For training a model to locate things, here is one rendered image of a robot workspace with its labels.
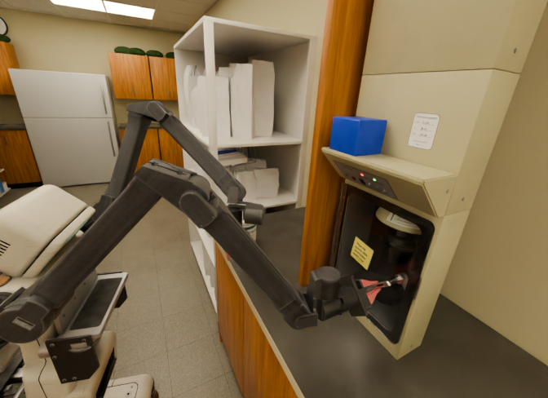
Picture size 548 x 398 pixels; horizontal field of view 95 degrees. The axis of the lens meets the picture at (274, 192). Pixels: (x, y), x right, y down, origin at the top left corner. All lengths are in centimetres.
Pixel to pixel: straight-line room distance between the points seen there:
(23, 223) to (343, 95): 88
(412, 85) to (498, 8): 18
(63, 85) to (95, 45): 105
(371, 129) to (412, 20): 25
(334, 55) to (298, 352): 87
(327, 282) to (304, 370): 31
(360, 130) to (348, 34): 31
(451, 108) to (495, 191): 50
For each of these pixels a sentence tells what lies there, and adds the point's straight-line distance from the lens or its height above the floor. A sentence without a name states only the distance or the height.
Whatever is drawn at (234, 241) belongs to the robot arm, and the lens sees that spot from 52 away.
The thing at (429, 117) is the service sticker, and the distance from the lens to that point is 69.
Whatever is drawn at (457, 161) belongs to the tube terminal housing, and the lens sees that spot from 66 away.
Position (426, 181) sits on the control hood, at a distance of 56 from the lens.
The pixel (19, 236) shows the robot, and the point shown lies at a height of 133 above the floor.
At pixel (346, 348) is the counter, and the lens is 92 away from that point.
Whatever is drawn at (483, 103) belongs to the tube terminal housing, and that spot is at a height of 165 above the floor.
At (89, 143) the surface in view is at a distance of 529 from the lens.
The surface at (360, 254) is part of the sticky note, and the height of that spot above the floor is 119.
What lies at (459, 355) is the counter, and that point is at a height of 94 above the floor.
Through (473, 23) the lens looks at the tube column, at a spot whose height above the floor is 179.
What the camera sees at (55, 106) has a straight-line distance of 527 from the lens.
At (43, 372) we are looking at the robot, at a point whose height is 90.
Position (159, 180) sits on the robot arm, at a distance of 47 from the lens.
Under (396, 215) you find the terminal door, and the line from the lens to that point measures 74.
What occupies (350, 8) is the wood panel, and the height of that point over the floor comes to 187.
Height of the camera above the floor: 165
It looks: 21 degrees down
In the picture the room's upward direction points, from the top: 3 degrees clockwise
